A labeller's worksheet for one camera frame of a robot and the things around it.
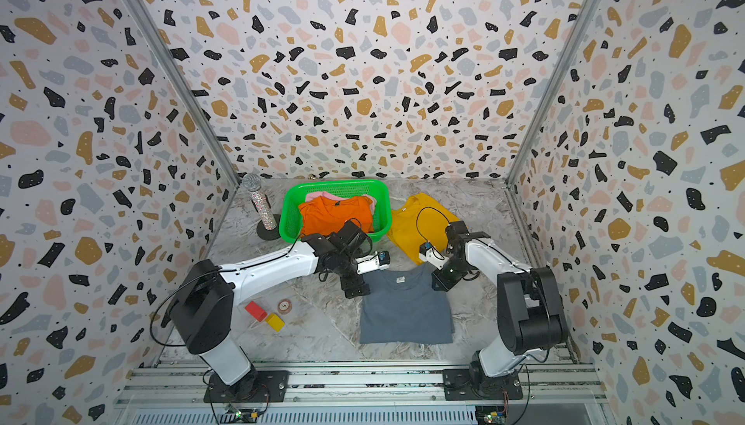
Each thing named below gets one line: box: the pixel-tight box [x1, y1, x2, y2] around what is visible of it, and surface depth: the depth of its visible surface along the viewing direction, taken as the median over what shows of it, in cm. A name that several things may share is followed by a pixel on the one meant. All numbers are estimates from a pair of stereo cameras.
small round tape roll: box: [277, 298, 293, 315], surface depth 88 cm
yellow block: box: [265, 312, 287, 333], surface depth 86 cm
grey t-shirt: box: [358, 263, 455, 345], surface depth 86 cm
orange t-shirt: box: [298, 196, 375, 237], surface depth 108 cm
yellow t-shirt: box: [388, 193, 460, 265], surface depth 103 cm
